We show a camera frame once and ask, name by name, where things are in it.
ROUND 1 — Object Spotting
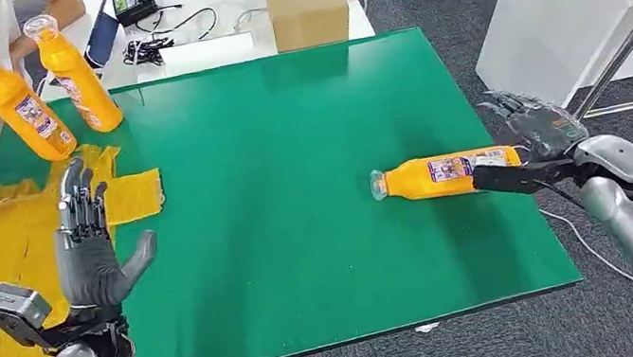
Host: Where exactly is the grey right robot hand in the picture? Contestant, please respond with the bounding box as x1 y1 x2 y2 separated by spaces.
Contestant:
458 76 599 204

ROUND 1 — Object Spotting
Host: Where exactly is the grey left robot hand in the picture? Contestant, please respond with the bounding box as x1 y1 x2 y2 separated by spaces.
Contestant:
39 146 169 316

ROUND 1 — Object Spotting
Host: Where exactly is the orange drink bottle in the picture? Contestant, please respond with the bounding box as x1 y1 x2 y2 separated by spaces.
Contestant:
0 43 80 171
367 141 528 209
21 5 125 144

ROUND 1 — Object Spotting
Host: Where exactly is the green table mat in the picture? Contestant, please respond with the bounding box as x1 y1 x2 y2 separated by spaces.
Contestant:
0 8 590 357

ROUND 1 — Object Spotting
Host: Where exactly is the flat white box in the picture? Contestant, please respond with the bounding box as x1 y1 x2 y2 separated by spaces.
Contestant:
157 29 260 79

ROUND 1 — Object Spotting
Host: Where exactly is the brown cardboard box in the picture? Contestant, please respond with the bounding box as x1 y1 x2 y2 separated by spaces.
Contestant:
265 0 355 56

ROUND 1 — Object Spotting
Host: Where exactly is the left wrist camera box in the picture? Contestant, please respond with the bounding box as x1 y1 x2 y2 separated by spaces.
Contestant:
0 275 59 355

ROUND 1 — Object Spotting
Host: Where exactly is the white floor cable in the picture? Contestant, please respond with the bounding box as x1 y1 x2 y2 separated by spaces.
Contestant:
539 192 633 318

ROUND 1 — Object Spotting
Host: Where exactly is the black cable bundle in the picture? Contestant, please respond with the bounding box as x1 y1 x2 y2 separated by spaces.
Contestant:
119 32 178 72

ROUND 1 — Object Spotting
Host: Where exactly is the long black cable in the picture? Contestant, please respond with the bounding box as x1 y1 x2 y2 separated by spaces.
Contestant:
135 5 221 50

